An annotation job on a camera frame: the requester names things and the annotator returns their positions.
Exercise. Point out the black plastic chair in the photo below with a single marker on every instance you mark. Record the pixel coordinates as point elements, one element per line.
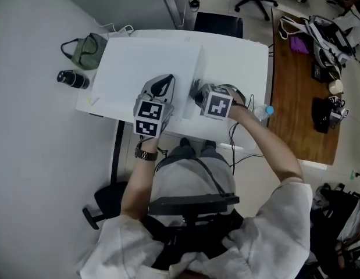
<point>110,199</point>

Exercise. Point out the brown wooden table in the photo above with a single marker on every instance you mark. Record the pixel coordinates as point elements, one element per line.
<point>296,126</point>

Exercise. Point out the black square stool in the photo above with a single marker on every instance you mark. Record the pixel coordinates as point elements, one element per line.
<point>219,23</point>

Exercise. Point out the person's left forearm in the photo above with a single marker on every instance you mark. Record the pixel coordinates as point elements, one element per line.
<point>137,179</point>

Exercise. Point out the dark wristwatch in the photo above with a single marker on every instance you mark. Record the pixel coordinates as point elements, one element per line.
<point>146,155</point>

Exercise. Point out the black flat box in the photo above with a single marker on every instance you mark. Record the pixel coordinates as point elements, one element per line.
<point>317,72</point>

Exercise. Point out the black pouch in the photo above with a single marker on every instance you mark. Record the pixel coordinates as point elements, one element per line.
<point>320,115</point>

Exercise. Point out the person's left shoe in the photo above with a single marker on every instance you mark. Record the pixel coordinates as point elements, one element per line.
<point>185,141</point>

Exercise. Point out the black table leg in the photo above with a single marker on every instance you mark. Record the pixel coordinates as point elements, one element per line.
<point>118,153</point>

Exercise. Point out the black chest camera rig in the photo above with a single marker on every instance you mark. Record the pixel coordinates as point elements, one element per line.
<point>191,203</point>

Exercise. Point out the white cup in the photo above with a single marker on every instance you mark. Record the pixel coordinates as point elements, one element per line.
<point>335,86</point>

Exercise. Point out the green striped bag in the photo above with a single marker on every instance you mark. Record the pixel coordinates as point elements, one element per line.
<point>86,51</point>

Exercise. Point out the purple pouch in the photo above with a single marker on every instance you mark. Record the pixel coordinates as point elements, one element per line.
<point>299,44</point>

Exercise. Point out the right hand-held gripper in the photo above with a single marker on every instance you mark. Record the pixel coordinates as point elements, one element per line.
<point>217,105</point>

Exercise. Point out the person's right forearm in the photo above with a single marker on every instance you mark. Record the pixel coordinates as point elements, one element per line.
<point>264,138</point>

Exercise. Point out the black water bottle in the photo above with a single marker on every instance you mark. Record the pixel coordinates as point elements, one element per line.
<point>73,79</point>

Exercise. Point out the person's shoe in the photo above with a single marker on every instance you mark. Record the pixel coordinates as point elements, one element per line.
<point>210,144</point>
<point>185,141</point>

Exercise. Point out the white and black bag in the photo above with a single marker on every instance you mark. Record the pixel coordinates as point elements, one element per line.
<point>328,39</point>

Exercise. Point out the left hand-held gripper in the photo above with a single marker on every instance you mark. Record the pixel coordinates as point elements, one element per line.
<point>150,115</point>

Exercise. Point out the idle hand-held gripper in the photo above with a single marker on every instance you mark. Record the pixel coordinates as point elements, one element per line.
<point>338,112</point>

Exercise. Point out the person's right shoe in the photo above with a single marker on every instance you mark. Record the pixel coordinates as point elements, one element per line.
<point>210,144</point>

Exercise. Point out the large white sheet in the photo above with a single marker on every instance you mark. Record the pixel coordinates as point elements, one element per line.
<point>144,60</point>

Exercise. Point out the person's white shirt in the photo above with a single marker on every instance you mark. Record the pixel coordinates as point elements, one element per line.
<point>255,228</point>

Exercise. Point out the clear plastic water bottle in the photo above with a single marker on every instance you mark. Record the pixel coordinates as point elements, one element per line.
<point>264,111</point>

